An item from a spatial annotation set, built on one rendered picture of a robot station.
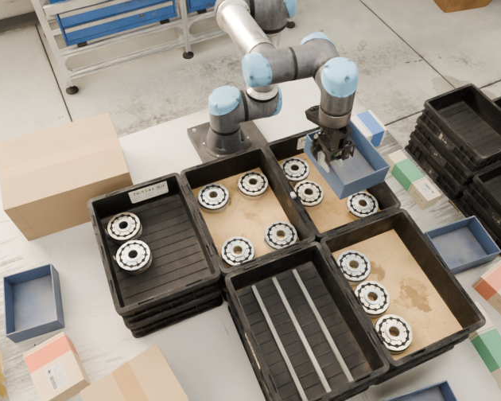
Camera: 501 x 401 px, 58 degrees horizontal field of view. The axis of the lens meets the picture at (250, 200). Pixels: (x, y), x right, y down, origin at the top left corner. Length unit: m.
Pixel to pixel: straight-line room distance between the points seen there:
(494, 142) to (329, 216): 1.15
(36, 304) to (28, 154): 0.50
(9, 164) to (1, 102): 1.72
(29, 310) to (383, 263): 1.12
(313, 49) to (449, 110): 1.52
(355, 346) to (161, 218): 0.71
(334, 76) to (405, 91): 2.34
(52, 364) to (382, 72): 2.74
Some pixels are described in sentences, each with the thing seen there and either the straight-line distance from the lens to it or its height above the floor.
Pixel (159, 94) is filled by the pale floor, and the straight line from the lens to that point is 3.14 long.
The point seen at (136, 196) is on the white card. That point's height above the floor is 0.89.
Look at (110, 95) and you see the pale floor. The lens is 3.20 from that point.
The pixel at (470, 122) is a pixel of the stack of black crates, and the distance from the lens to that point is 2.49.
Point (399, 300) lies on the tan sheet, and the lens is 1.43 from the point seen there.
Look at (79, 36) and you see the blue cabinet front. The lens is 3.11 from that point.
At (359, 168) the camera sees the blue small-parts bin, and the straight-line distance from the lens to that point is 1.35.
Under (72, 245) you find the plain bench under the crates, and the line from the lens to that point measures 1.69.
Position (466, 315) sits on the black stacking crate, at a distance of 1.43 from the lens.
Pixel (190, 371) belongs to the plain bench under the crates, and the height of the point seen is 0.70.
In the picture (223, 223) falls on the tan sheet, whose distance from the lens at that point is 1.48.
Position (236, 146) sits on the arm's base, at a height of 0.78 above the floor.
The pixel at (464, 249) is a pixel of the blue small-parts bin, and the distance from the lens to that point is 1.75.
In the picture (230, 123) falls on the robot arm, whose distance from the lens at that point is 1.66.
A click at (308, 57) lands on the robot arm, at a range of 1.05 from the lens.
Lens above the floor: 2.09
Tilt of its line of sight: 56 degrees down
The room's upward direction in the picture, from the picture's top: 1 degrees clockwise
